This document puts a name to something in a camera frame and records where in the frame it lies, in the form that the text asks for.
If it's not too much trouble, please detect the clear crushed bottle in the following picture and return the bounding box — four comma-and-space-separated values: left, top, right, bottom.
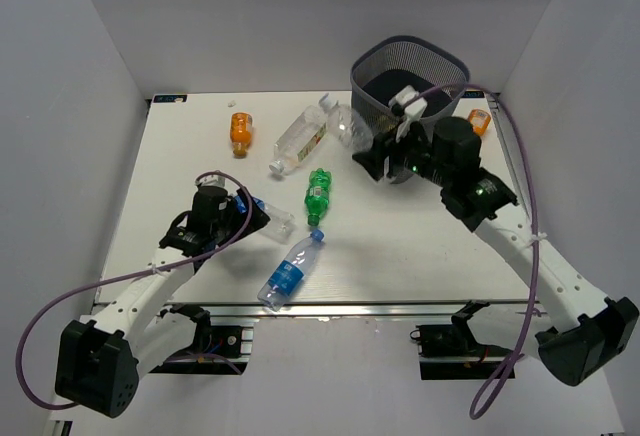
319, 94, 374, 153

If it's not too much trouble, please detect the blue label bottle white cap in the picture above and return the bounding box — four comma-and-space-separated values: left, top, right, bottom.
238, 198, 295, 244

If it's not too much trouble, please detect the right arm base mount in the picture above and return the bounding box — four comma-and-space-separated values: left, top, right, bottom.
408, 300, 524, 381

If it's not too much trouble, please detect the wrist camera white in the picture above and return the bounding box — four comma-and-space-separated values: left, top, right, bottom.
195, 174, 227, 193
389, 85, 428, 142

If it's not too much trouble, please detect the grey mesh waste bin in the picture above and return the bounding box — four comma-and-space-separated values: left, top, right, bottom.
350, 35, 470, 184

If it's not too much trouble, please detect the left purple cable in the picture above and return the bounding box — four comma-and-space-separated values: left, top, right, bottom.
14, 170, 254, 411

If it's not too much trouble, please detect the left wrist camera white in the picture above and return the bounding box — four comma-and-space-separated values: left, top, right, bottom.
195, 174, 227, 193

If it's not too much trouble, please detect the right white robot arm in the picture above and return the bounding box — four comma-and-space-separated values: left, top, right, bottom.
352, 117, 639, 387

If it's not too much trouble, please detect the green plastic bottle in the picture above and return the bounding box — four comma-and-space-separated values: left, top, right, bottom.
304, 168, 332, 227

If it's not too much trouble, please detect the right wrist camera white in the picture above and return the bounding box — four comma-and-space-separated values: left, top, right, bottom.
389, 85, 428, 142

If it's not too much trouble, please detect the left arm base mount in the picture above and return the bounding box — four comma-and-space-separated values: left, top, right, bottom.
150, 305, 253, 375

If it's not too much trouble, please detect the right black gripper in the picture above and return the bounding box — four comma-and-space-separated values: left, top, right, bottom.
352, 116, 452, 188

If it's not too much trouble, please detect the clear square juice bottle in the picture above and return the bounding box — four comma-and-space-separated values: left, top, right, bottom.
269, 106, 327, 176

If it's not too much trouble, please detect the orange bottle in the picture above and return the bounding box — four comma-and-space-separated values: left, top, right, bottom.
467, 109, 492, 137
230, 112, 253, 158

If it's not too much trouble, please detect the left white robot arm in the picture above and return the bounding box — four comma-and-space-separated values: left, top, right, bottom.
54, 186, 270, 418

